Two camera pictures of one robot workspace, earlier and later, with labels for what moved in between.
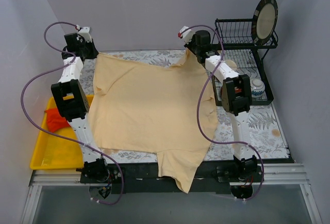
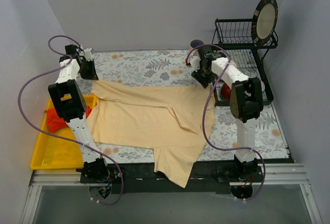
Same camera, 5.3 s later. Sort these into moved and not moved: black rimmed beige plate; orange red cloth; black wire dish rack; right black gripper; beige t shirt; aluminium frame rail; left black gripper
Moved: right black gripper; left black gripper; beige t shirt
Not moved: aluminium frame rail; black rimmed beige plate; orange red cloth; black wire dish rack
